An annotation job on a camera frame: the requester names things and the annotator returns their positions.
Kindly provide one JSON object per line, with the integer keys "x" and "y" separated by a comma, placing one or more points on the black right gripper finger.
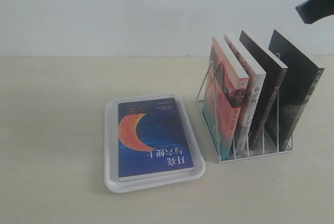
{"x": 311, "y": 11}

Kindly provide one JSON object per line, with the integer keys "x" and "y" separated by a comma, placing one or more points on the blue moon cover book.
{"x": 151, "y": 140}

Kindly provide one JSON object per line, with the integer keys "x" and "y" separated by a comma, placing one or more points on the black cover book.
{"x": 296, "y": 89}

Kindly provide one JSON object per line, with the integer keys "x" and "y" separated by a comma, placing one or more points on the dark brown cover book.
{"x": 275, "y": 71}

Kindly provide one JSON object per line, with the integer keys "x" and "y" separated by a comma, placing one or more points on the white pink spine book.
{"x": 255, "y": 83}

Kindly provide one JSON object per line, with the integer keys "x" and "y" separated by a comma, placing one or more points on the orange teal cover book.
{"x": 224, "y": 93}

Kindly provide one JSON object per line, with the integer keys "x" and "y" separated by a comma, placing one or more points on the white plastic tray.
{"x": 111, "y": 180}

